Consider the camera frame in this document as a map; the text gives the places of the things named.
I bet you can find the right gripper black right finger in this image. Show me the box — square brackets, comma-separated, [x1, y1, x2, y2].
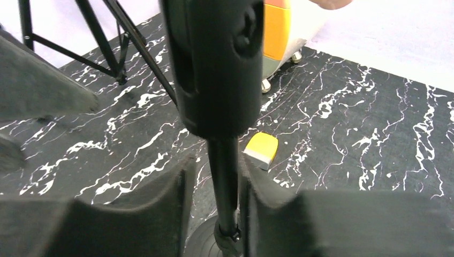
[239, 157, 453, 256]

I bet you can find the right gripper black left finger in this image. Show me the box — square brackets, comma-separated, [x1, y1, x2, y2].
[1, 156, 196, 256]

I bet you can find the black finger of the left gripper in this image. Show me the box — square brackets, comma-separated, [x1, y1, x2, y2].
[1, 30, 99, 120]
[1, 134, 26, 172]

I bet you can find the black desktop microphone stand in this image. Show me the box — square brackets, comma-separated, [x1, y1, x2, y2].
[160, 0, 264, 256]

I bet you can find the black tripod music stand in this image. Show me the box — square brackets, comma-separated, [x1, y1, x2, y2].
[18, 0, 177, 104]

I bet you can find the yellow and grey eraser block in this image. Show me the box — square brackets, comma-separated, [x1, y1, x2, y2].
[243, 132, 278, 170]

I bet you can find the round three-colour drawer cabinet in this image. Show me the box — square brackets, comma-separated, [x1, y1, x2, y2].
[261, 0, 329, 93]

